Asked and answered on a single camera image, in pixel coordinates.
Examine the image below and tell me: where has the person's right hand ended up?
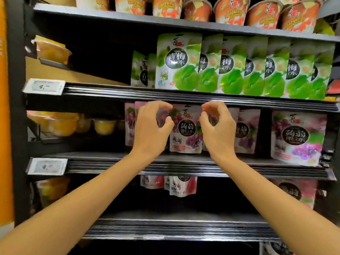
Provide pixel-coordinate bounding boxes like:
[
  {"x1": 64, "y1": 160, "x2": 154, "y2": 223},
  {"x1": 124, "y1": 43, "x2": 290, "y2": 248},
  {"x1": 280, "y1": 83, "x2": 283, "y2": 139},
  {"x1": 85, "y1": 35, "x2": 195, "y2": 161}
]
[{"x1": 199, "y1": 101, "x2": 237, "y2": 160}]

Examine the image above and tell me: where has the person's left hand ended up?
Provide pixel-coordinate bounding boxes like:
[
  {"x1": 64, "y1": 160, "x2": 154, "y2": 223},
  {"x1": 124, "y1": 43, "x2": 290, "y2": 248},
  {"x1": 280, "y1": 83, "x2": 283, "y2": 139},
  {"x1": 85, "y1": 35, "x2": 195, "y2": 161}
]
[{"x1": 132, "y1": 101, "x2": 175, "y2": 160}]

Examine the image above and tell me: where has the dark grey metal shelf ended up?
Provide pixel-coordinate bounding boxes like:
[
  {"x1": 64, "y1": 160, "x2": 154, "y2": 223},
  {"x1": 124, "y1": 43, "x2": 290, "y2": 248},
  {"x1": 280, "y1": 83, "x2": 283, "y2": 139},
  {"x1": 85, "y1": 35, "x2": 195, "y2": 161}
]
[{"x1": 5, "y1": 0, "x2": 340, "y2": 255}]

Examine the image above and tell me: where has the row of green-white bags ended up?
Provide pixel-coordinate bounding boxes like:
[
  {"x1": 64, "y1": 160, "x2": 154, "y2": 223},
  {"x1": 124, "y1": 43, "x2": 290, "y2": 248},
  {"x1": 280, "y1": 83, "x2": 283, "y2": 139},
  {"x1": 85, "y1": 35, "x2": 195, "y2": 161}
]
[{"x1": 131, "y1": 33, "x2": 335, "y2": 100}]

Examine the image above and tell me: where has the row of purple-white bags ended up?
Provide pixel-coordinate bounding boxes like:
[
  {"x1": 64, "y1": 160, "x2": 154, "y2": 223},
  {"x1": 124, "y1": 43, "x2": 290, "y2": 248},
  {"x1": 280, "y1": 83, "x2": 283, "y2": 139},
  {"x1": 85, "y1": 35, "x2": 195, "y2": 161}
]
[{"x1": 125, "y1": 101, "x2": 327, "y2": 167}]

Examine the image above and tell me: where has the orange jelly cup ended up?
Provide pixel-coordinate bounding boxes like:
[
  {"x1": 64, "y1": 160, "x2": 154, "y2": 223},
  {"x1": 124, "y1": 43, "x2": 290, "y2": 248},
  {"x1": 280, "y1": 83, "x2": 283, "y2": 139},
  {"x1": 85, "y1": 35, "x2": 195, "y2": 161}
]
[
  {"x1": 114, "y1": 0, "x2": 147, "y2": 15},
  {"x1": 183, "y1": 0, "x2": 213, "y2": 23}
]

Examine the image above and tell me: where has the stack of orange tubs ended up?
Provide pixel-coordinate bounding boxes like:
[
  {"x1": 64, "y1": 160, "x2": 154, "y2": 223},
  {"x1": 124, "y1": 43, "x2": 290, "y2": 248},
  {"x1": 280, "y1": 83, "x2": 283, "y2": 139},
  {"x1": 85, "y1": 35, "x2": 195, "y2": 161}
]
[{"x1": 74, "y1": 0, "x2": 323, "y2": 34}]

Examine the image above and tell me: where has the person's left forearm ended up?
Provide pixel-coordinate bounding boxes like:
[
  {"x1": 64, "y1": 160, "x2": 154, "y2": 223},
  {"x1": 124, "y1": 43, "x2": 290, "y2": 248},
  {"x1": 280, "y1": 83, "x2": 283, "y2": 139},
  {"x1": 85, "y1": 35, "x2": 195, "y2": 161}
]
[{"x1": 0, "y1": 151, "x2": 156, "y2": 255}]

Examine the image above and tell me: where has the person's right forearm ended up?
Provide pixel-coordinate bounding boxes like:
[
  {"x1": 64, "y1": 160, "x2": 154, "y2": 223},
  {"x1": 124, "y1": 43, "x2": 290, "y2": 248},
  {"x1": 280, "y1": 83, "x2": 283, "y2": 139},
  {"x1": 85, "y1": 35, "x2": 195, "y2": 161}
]
[{"x1": 215, "y1": 151, "x2": 340, "y2": 255}]

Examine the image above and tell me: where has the pink-white jelly bag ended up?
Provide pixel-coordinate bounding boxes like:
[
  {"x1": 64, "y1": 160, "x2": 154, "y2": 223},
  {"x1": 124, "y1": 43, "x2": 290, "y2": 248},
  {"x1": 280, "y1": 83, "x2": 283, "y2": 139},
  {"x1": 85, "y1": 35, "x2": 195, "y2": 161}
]
[
  {"x1": 140, "y1": 175, "x2": 165, "y2": 189},
  {"x1": 164, "y1": 175, "x2": 198, "y2": 198},
  {"x1": 271, "y1": 178, "x2": 318, "y2": 210}
]

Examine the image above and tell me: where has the brown cardboard sheet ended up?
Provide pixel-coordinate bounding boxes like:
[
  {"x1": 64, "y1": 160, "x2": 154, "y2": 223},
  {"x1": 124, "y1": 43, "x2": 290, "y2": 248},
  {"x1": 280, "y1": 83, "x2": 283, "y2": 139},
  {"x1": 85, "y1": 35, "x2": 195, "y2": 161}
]
[{"x1": 26, "y1": 57, "x2": 128, "y2": 86}]

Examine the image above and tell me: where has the white price tag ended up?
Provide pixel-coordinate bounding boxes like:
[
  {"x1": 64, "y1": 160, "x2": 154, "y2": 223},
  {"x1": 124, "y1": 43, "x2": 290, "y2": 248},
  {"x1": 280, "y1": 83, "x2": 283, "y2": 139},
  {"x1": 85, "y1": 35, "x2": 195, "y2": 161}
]
[
  {"x1": 22, "y1": 78, "x2": 66, "y2": 96},
  {"x1": 27, "y1": 158, "x2": 68, "y2": 176}
]

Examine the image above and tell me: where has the red-white jelly bag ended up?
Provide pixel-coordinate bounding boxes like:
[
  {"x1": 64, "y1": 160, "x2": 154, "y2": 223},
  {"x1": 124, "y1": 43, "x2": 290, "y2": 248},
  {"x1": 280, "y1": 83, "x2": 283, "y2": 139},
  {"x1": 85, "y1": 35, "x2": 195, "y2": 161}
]
[{"x1": 260, "y1": 242, "x2": 295, "y2": 255}]

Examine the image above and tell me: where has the orange aisle sign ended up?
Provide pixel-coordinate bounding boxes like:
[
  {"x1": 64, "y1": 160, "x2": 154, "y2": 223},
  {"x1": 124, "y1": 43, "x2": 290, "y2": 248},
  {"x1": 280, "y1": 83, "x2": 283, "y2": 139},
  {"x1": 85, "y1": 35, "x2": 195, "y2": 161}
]
[{"x1": 0, "y1": 0, "x2": 15, "y2": 239}]

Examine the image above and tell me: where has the green round object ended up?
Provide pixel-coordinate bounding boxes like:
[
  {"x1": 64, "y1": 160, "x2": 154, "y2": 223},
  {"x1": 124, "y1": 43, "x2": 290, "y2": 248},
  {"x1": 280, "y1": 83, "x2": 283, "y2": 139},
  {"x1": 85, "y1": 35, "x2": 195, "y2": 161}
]
[{"x1": 313, "y1": 18, "x2": 335, "y2": 36}]

